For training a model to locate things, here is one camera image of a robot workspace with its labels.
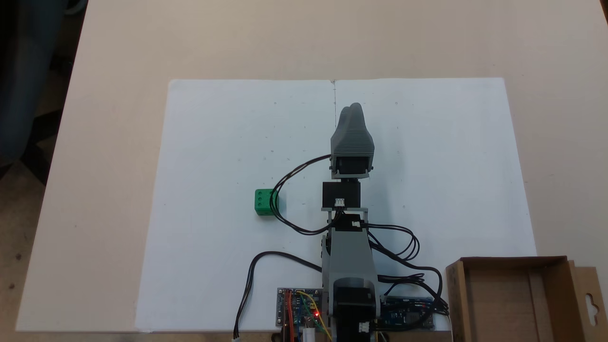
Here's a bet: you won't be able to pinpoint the blue circuit board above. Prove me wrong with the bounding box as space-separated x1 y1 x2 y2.
379 296 436 331

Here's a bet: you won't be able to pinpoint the brown cardboard box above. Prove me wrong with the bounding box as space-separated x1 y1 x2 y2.
446 256 608 342

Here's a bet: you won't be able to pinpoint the dark blue chair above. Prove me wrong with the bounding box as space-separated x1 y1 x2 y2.
0 0 89 183

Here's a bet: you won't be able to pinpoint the orange wire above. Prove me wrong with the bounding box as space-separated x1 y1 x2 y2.
284 291 294 342

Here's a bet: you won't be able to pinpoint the black wrist motor cable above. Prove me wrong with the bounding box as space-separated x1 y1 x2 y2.
365 222 421 261

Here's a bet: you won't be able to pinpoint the grey circuit board, red LED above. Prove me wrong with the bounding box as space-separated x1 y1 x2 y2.
277 287 324 329

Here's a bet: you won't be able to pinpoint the long black power cable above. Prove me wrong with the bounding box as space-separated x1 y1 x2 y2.
232 251 324 341

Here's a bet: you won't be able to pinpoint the green dice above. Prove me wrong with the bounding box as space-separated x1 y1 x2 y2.
255 189 280 216

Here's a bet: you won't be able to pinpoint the white paper sheet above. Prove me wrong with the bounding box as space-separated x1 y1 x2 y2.
332 77 538 333
135 78 336 333

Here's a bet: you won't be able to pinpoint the yellow wire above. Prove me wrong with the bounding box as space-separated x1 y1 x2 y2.
296 290 333 342

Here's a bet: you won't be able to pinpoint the black arm base cable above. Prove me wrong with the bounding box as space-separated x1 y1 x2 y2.
375 259 450 318

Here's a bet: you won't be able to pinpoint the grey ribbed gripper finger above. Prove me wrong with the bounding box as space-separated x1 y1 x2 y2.
331 102 374 143

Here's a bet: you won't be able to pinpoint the black gripper motor cable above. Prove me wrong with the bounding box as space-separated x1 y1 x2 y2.
269 154 334 236

